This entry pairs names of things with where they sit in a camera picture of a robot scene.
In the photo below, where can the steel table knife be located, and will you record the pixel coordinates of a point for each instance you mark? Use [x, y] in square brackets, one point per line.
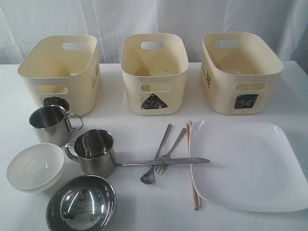
[163, 161]

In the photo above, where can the steel mug front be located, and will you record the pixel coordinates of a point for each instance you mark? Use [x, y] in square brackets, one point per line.
[94, 150]

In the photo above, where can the steel mug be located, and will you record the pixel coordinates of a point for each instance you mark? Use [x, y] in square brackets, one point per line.
[94, 150]
[52, 124]

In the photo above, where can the stainless steel bowl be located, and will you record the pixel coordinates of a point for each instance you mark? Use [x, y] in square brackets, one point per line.
[84, 203]

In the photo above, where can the white ceramic bowl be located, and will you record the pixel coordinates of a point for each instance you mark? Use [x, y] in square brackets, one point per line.
[36, 168]

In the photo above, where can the wooden chopstick right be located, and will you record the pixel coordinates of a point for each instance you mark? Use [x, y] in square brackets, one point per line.
[196, 197]

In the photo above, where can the cream bin with triangle mark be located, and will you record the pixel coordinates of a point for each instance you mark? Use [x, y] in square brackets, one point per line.
[154, 69]

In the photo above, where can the steel fork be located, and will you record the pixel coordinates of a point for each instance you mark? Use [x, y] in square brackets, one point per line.
[160, 170]

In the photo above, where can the steel spoon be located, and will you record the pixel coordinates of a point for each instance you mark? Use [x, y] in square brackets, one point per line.
[149, 178]

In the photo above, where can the cream bin with square mark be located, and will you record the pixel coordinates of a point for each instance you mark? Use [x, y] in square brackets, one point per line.
[239, 72]

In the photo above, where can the cream bin with circle mark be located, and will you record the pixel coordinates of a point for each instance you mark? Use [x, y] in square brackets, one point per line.
[63, 70]

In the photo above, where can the white square plate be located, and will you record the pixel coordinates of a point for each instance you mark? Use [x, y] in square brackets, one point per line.
[252, 167]

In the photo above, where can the white backdrop curtain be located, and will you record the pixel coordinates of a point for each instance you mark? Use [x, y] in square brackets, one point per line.
[283, 24]

